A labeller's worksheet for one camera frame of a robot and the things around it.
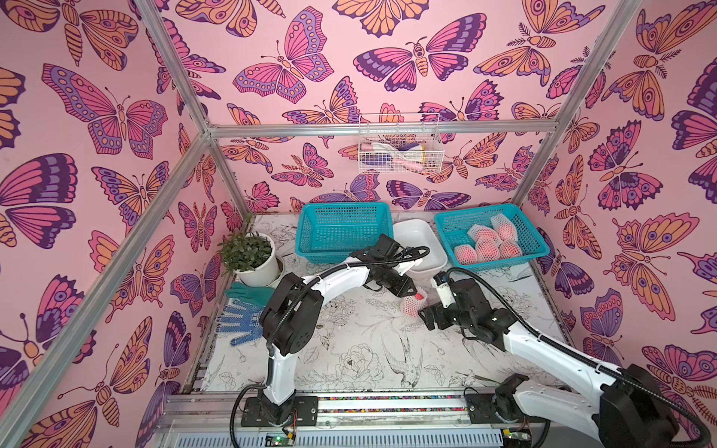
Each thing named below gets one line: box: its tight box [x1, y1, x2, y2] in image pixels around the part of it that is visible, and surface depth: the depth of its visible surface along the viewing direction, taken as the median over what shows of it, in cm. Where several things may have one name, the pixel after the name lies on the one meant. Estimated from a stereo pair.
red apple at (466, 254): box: [453, 244, 478, 266], surface depth 99 cm
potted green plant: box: [217, 231, 280, 285], surface depth 89 cm
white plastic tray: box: [393, 219, 449, 281], surface depth 112 cm
